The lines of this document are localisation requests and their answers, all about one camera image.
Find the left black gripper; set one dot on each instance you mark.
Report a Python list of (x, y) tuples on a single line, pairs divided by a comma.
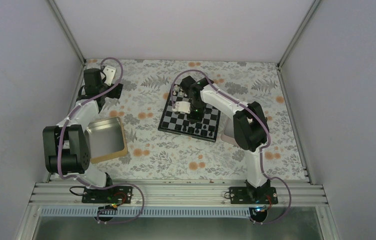
[(112, 94)]

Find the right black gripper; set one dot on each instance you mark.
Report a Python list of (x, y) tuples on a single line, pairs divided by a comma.
[(196, 118)]

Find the black chess queen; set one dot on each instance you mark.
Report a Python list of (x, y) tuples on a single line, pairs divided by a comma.
[(191, 130)]

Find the silver tin with black pieces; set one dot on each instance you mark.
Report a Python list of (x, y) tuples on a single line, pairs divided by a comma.
[(228, 133)]

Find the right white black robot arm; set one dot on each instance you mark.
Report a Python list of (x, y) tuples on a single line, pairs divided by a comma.
[(250, 129)]

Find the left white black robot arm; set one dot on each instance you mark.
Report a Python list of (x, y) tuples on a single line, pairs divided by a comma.
[(66, 149)]

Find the empty gold silver tin lid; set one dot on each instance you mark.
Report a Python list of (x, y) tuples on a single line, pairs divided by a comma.
[(106, 140)]

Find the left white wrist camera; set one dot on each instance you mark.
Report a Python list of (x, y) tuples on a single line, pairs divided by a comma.
[(109, 73)]

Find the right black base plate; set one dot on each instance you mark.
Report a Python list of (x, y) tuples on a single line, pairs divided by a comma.
[(243, 196)]

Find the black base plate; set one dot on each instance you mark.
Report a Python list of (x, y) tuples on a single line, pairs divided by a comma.
[(116, 195), (243, 196)]

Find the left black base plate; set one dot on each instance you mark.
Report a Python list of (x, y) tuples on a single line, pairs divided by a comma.
[(116, 195)]

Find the grey slotted cable duct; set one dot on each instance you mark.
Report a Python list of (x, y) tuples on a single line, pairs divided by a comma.
[(149, 212)]

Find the aluminium rail frame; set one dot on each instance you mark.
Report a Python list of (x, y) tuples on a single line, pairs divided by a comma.
[(184, 194)]

